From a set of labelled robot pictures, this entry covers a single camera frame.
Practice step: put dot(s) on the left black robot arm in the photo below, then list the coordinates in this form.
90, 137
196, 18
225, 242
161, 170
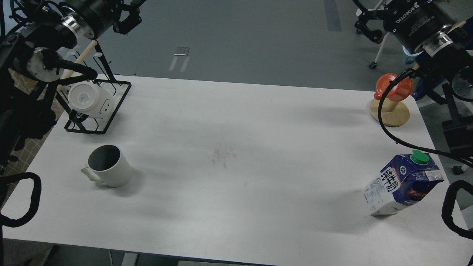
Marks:
32, 68

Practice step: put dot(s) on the wooden mug tree stand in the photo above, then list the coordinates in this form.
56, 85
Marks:
394, 114

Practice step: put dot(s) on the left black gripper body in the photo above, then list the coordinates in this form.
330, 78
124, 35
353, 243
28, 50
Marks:
98, 15

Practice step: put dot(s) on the white ribbed mug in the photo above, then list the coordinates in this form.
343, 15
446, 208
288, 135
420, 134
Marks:
107, 164

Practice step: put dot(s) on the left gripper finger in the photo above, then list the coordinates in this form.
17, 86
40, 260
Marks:
128, 23

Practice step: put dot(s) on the black wire cup rack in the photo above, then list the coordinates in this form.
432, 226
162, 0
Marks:
79, 122

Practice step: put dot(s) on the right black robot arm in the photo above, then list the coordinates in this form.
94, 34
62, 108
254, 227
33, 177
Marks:
443, 55

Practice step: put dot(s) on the blue milk carton green cap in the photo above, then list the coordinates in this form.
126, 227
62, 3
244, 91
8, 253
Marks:
403, 182

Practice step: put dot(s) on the white cup on rack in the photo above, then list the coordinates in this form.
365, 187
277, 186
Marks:
91, 100

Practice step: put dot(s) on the orange cup on stand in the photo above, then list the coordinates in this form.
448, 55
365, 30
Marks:
398, 93

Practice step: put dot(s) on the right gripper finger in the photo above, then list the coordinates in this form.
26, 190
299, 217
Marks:
369, 24

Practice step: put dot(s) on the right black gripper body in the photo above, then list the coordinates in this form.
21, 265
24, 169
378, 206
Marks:
413, 22

